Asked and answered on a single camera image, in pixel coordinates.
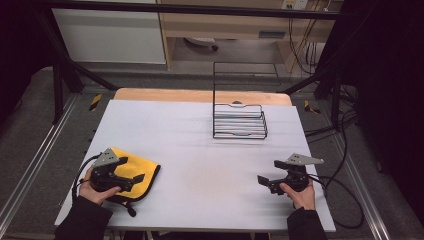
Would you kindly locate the person's right hand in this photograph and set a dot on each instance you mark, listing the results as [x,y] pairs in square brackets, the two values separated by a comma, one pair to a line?
[301,198]

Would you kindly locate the black metal frame crossbar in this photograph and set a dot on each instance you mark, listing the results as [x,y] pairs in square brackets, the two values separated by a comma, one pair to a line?
[200,8]

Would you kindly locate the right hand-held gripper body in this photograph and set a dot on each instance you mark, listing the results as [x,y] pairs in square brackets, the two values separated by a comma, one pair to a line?
[296,175]

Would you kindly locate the wooden desk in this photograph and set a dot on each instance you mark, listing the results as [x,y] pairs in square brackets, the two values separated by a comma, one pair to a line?
[226,28]

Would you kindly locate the office chair base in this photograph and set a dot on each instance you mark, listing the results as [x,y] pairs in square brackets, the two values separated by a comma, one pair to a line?
[203,42]

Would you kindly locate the person's left hand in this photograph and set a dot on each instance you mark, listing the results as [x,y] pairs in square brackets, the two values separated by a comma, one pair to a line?
[92,196]

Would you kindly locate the black metal frame stand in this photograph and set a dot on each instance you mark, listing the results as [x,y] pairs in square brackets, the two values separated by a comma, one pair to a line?
[60,76]
[335,86]

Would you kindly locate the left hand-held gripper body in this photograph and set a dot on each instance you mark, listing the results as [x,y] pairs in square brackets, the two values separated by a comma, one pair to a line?
[104,176]

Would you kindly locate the yellow black tape strip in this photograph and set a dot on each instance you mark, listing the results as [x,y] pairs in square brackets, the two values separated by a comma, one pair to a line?
[95,102]
[310,107]

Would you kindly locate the black curtain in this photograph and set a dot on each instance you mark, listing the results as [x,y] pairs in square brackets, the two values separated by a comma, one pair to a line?
[16,50]
[390,83]

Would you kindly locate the wall power socket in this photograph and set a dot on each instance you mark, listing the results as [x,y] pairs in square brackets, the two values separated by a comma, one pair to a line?
[295,4]

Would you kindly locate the yellow cloth with black edge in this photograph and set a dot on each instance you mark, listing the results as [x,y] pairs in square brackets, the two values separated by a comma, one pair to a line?
[140,170]

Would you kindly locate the aluminium floor rail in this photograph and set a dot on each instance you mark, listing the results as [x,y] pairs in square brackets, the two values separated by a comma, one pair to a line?
[361,186]
[36,156]

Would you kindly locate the white cabinet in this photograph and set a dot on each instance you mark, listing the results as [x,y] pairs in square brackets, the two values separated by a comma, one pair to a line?
[110,36]

